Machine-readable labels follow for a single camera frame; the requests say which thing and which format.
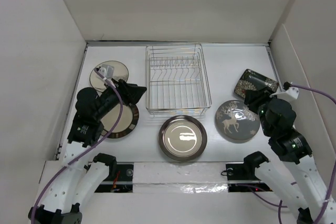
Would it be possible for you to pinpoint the cream plate checkered rim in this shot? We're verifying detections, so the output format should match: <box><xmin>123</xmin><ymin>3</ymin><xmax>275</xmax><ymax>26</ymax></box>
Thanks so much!
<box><xmin>101</xmin><ymin>104</ymin><xmax>139</xmax><ymax>139</ymax></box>

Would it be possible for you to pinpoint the wire dish rack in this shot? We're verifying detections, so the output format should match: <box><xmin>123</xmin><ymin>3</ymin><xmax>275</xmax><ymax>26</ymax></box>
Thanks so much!
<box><xmin>145</xmin><ymin>43</ymin><xmax>212</xmax><ymax>116</ymax></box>

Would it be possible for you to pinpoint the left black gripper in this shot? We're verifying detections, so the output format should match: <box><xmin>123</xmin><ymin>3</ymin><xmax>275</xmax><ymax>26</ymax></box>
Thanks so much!
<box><xmin>94</xmin><ymin>77</ymin><xmax>145</xmax><ymax>120</ymax></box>

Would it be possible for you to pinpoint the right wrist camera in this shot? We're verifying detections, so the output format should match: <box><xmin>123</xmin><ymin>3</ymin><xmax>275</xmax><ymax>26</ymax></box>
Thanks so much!
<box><xmin>270</xmin><ymin>82</ymin><xmax>299</xmax><ymax>103</ymax></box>

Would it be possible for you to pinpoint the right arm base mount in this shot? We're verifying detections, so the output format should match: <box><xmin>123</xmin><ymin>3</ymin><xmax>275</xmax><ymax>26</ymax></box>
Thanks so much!
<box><xmin>221</xmin><ymin>163</ymin><xmax>272</xmax><ymax>193</ymax></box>

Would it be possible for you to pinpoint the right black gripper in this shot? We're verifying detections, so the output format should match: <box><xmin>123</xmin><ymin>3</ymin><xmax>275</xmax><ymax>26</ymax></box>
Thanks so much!
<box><xmin>244</xmin><ymin>85</ymin><xmax>283</xmax><ymax>135</ymax></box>

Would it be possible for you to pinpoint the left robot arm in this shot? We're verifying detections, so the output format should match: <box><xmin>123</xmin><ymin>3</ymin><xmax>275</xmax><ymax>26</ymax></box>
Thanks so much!
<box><xmin>28</xmin><ymin>79</ymin><xmax>146</xmax><ymax>223</ymax></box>

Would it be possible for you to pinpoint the grey deer round plate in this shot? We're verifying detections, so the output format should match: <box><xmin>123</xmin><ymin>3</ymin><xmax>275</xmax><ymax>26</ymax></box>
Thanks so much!
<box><xmin>215</xmin><ymin>100</ymin><xmax>260</xmax><ymax>143</ymax></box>

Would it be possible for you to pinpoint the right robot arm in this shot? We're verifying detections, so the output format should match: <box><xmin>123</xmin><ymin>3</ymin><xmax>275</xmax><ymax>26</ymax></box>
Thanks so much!
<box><xmin>242</xmin><ymin>82</ymin><xmax>335</xmax><ymax>223</ymax></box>

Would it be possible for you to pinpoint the cream plate with tree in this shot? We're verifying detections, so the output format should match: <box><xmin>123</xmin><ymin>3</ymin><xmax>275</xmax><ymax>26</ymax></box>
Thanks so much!
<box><xmin>89</xmin><ymin>60</ymin><xmax>129</xmax><ymax>92</ymax></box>

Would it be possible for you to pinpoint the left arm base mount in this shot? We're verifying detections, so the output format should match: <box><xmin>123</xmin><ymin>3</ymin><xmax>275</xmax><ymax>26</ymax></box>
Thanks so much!
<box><xmin>95</xmin><ymin>163</ymin><xmax>134</xmax><ymax>193</ymax></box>

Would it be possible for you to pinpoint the metal rimmed round plate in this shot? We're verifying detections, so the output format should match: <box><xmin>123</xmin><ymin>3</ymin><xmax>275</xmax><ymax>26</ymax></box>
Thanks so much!
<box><xmin>158</xmin><ymin>115</ymin><xmax>207</xmax><ymax>162</ymax></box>

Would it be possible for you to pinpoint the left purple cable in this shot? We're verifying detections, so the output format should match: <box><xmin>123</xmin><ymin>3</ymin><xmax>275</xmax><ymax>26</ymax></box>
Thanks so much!
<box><xmin>30</xmin><ymin>69</ymin><xmax>124</xmax><ymax>218</ymax></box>

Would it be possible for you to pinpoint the dark floral rectangular plate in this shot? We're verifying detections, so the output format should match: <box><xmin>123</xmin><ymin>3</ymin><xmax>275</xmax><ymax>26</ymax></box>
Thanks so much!
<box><xmin>234</xmin><ymin>69</ymin><xmax>279</xmax><ymax>99</ymax></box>

